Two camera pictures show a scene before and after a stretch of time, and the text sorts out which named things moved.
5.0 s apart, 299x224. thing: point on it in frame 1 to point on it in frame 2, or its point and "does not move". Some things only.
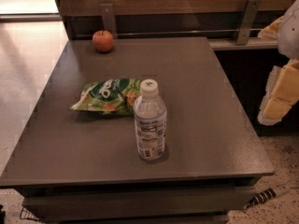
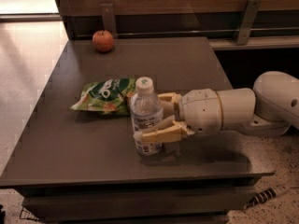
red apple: (103, 40) does not move
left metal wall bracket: (107, 18) does not move
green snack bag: (111, 94) does not move
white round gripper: (290, 32) to (201, 110)
